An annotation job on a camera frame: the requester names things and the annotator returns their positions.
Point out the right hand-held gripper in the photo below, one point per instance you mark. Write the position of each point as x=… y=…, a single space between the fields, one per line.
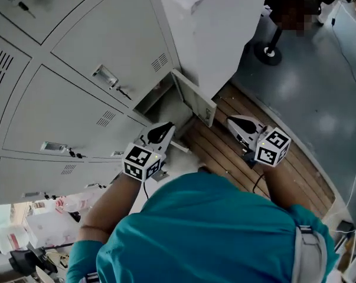
x=270 y=147

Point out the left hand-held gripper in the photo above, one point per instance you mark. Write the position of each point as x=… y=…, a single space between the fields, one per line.
x=142 y=161

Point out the grey metal locker cabinet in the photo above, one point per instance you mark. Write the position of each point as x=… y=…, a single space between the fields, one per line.
x=77 y=55

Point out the person's left forearm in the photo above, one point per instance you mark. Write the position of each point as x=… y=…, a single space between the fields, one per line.
x=107 y=205

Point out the person's right forearm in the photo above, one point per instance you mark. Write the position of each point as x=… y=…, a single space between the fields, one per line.
x=276 y=187

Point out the brown wooden slat platform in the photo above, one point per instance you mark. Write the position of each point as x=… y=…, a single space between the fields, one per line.
x=293 y=181

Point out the black wheeled rack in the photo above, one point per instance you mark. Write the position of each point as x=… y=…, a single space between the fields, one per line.
x=259 y=55

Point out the large white box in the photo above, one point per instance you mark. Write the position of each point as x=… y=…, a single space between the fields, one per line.
x=219 y=34

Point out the person's teal shirt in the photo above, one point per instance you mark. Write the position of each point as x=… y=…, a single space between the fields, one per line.
x=210 y=231

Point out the black waste bin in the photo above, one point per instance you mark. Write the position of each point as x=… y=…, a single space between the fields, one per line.
x=75 y=216

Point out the white water dispenser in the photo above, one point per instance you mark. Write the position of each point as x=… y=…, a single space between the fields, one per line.
x=47 y=225

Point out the clear dispenser water bottle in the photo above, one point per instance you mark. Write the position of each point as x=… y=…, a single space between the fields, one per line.
x=12 y=239

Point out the dark office chair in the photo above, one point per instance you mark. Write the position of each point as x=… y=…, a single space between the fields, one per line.
x=24 y=258

